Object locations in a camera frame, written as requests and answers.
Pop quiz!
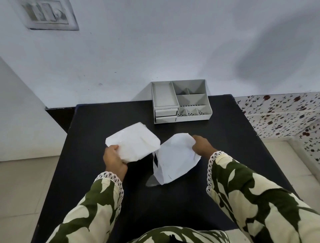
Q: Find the person's left hand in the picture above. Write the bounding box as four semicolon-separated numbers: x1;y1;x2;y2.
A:
103;144;129;179

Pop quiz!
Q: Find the person's right hand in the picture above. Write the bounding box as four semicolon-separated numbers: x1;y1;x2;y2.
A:
191;135;219;157

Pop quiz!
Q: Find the white plastic bag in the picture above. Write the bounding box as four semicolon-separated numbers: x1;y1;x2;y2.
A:
105;122;202;186

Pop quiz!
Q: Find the person's right forearm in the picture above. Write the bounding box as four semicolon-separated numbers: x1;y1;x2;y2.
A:
206;151;320;243

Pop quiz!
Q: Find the person's left forearm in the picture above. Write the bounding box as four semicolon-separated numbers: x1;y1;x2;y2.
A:
45;171;125;243

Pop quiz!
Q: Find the black table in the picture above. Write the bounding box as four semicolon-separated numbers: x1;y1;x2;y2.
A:
31;94;304;243

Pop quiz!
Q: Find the grey desk organizer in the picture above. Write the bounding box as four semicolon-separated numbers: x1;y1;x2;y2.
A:
151;79;213;124

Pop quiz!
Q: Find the floral patterned cloth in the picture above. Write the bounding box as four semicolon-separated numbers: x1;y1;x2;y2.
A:
235;92;320;164

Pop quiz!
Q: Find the person's patterned clothing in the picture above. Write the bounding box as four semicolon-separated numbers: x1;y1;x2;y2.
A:
127;226;232;243

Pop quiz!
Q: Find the white wall switch plate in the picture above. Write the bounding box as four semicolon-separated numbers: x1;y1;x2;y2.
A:
10;0;80;31

